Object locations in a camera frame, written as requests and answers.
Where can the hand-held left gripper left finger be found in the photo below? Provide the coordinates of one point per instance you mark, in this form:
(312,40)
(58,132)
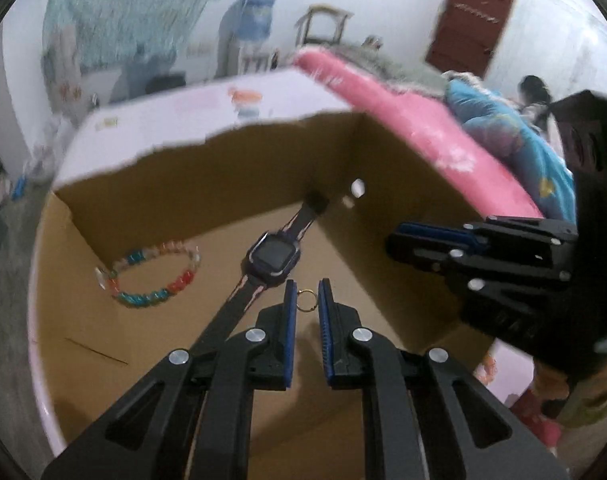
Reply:
(289,340)

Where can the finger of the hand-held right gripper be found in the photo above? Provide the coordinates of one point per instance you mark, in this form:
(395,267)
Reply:
(418,254)
(433,231)

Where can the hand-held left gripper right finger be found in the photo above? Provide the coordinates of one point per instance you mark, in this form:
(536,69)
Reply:
(325,340)

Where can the brown cardboard box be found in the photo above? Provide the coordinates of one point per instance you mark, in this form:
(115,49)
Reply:
(133,200)

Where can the person's right forearm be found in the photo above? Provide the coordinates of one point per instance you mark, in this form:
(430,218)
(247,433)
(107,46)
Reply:
(583,400)

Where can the blue printed blanket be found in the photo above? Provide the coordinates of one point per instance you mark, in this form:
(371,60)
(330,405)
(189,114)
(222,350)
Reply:
(508,135)

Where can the pink printed bed sheet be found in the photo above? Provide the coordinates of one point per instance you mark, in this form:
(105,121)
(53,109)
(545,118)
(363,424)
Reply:
(408,120)

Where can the grey fuzzy blanket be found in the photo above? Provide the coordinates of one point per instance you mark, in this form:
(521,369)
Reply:
(383,65)

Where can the brown wooden door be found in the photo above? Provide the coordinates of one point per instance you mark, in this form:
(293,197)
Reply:
(468,25)

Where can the wooden chair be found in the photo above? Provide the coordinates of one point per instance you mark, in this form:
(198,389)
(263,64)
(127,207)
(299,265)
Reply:
(323,10)

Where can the blue water bottle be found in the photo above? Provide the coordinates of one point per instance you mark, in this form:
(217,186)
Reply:
(256,20)

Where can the small blue packet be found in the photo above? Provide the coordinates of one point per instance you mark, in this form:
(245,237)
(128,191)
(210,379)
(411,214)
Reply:
(18,187)

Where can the white floral board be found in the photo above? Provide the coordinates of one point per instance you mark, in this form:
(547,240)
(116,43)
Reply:
(63,75)

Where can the teal patterned hanging cloth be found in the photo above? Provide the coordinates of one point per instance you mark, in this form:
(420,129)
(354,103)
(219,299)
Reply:
(133,10)

